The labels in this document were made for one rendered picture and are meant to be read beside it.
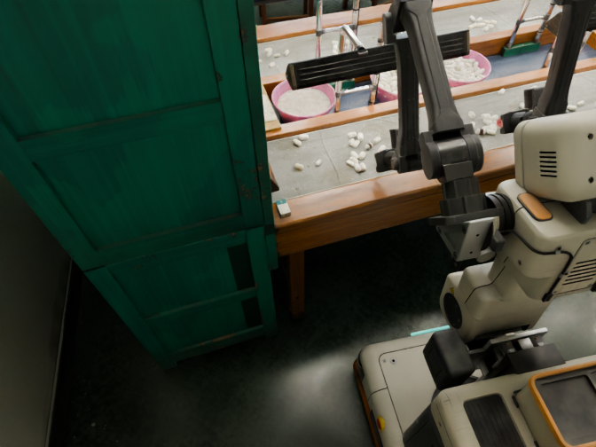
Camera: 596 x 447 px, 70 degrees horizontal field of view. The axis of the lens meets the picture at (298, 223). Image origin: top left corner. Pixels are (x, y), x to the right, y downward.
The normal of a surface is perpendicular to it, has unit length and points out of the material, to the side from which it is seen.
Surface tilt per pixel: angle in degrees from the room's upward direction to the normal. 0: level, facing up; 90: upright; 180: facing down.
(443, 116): 26
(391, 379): 0
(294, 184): 0
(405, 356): 0
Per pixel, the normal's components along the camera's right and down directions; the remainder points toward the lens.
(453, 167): -0.04, 0.02
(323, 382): -0.01, -0.60
